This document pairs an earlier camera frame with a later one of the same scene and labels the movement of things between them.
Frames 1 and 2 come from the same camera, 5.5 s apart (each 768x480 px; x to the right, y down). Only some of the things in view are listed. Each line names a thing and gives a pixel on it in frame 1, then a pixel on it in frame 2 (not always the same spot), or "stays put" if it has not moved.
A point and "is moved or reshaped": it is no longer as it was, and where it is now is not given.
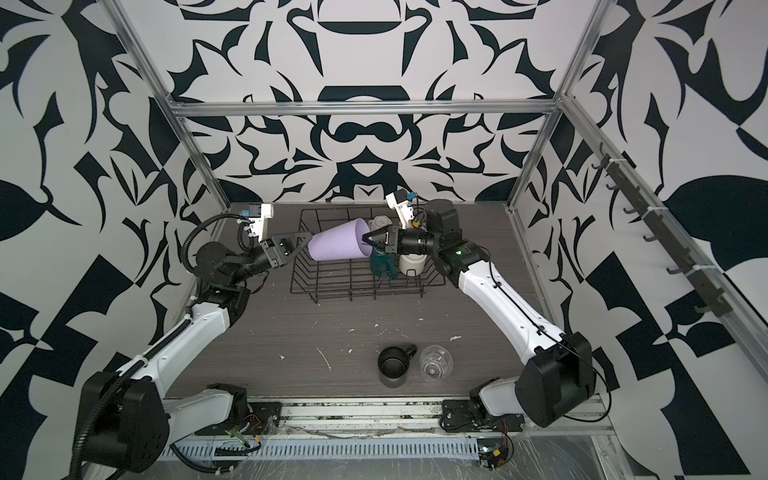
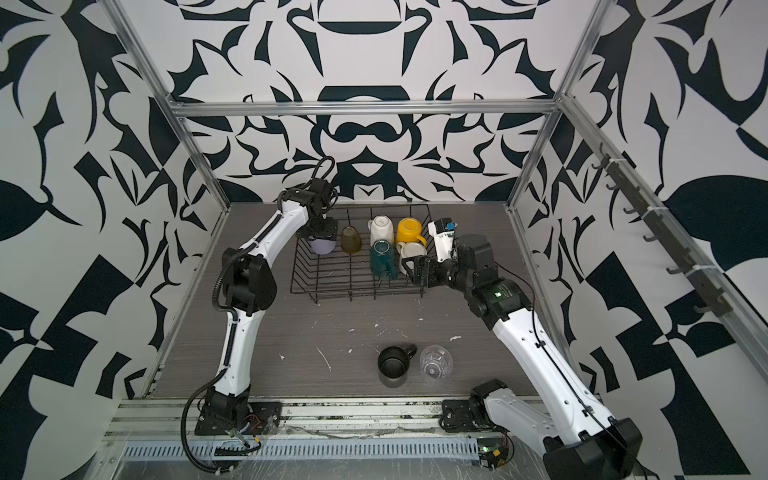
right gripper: [398, 240] -> [424, 263]
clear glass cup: [436, 362] stays put
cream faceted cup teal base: [382, 263] stays put
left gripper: [273, 252] -> [331, 232]
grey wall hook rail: [715, 302] stays put
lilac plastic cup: [344, 241] is moved or reshaped
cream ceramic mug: [378, 222] stays put
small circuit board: [492, 452] stays put
